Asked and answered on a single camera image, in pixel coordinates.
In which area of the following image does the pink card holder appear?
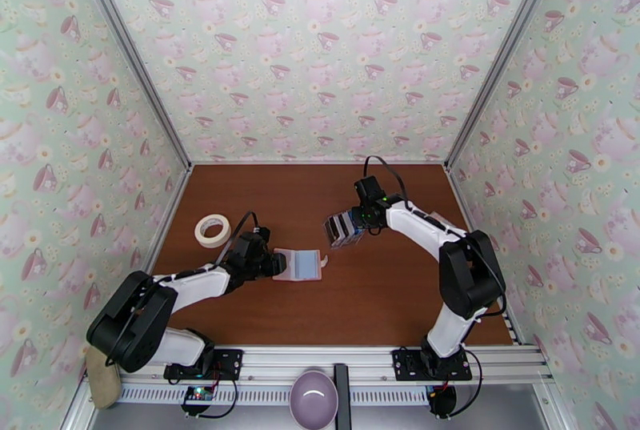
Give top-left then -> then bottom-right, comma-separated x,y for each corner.
272,247 -> 330,283

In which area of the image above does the masking tape roll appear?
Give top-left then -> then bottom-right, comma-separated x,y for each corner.
194,213 -> 232,248

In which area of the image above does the small circuit board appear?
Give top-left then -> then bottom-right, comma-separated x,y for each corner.
182,384 -> 217,406

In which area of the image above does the purple bowl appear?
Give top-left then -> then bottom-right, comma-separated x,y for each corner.
289,368 -> 339,430

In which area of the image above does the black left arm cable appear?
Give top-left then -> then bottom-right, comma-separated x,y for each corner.
102,211 -> 261,370

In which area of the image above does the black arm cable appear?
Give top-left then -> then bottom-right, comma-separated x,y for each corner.
102,211 -> 261,370
363,155 -> 507,324

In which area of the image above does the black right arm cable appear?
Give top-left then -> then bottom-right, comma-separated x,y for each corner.
363,155 -> 507,324

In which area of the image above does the aluminium back rail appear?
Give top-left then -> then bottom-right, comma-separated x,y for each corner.
190,159 -> 449,167

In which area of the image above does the aluminium side rail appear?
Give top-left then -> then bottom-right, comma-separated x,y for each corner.
446,165 -> 569,430
65,165 -> 194,430

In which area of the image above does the aluminium front rail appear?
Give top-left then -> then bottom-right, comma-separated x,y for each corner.
112,345 -> 555,387

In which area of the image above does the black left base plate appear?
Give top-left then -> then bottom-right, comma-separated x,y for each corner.
163,347 -> 244,384

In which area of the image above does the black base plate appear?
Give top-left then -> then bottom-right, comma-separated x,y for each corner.
391,347 -> 473,383
163,347 -> 244,384

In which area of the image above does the black base cable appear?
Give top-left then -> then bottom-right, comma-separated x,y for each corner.
181,377 -> 239,420
447,348 -> 484,417

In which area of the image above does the perforated cable duct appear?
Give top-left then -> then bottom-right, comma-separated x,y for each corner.
119,385 -> 432,406

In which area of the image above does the black upright post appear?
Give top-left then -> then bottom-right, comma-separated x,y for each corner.
333,364 -> 351,430

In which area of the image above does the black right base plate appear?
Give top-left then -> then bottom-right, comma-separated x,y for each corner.
391,347 -> 473,383

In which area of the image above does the aluminium corner post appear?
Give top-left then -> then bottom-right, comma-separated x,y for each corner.
443,0 -> 572,172
67,0 -> 194,170

